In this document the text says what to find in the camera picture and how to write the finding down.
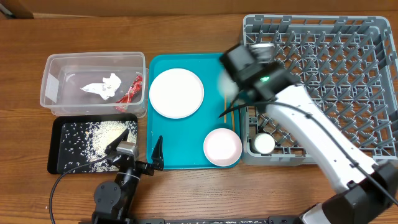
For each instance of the scattered rice grains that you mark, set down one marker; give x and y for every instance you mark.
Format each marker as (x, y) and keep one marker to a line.
(82, 143)

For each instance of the grey dish rack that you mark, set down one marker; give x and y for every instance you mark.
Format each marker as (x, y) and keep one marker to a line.
(348, 65)

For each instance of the teal plastic tray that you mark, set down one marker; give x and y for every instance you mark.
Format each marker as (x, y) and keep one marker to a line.
(183, 138)

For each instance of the large white plate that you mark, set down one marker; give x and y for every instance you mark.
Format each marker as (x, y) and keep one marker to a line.
(176, 93)

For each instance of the white cup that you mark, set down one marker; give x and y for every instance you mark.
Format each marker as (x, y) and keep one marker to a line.
(263, 143)

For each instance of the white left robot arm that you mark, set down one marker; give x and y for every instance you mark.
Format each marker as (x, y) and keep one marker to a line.
(114, 198)

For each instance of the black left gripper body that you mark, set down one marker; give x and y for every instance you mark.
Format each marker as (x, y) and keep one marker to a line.
(143, 168)

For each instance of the grey bowl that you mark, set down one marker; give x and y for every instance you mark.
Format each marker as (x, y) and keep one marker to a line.
(226, 86)

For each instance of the black tray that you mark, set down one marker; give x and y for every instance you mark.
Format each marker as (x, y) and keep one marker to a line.
(56, 131)

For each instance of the small white plate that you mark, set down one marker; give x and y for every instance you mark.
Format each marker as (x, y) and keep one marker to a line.
(222, 147)

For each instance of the red wrapper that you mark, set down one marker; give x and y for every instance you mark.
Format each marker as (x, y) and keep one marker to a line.
(134, 90)

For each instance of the clear plastic bin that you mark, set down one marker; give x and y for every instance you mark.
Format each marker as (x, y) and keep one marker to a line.
(65, 74)

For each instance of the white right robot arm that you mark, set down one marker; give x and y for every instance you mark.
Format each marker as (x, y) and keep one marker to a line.
(364, 189)

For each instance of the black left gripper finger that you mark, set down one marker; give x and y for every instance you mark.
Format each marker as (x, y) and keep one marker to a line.
(114, 144)
(157, 155)

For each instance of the white napkin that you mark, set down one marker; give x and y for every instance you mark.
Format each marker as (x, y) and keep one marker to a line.
(106, 89)

